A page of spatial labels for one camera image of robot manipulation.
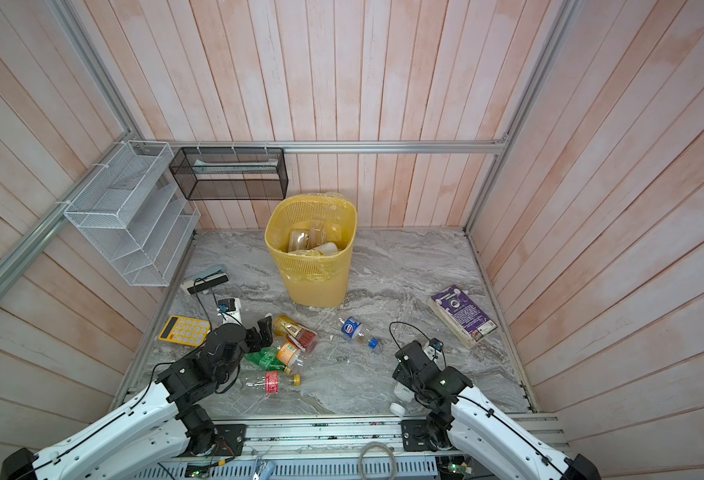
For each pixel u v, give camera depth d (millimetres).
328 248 920
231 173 1054
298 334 857
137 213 742
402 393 766
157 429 584
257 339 700
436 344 757
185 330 918
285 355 814
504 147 934
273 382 780
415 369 626
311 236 949
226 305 666
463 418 534
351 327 879
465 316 928
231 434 751
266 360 828
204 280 1010
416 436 729
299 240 936
